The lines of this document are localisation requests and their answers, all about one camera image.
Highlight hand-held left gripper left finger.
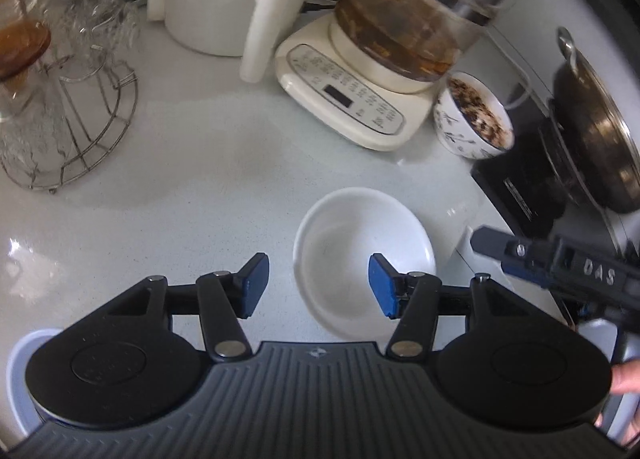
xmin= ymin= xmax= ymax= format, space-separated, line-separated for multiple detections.
xmin=106 ymin=252 xmax=271 ymax=361

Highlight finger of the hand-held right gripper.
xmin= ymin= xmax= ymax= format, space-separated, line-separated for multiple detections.
xmin=470 ymin=224 xmax=556 ymax=286

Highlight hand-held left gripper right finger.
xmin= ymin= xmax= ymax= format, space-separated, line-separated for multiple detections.
xmin=368 ymin=252 xmax=539 ymax=360

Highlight white bowl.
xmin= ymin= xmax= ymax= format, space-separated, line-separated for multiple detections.
xmin=293 ymin=187 xmax=437 ymax=341

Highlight person's right hand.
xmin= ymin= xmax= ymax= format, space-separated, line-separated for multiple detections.
xmin=611 ymin=358 xmax=640 ymax=443

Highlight black gas stove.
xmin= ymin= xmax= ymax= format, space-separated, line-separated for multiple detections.
xmin=471 ymin=98 xmax=640 ymax=241

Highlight floral bowl with food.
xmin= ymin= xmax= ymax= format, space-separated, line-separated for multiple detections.
xmin=433 ymin=71 xmax=515 ymax=160

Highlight steel wok with glass lid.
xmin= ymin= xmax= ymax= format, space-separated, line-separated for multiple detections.
xmin=549 ymin=26 xmax=640 ymax=215

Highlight cream electric kettle base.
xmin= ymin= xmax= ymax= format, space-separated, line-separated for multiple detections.
xmin=274 ymin=13 xmax=434 ymax=153

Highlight glass kettle with brown tea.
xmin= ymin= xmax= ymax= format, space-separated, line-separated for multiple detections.
xmin=334 ymin=0 xmax=516 ymax=83

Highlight white cooking pot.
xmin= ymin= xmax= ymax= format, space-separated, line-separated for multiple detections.
xmin=147 ymin=0 xmax=332 ymax=86

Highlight white power cable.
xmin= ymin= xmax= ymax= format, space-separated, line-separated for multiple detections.
xmin=487 ymin=32 xmax=532 ymax=110

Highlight wire glass rack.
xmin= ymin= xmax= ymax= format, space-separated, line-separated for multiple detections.
xmin=0 ymin=50 xmax=139 ymax=191

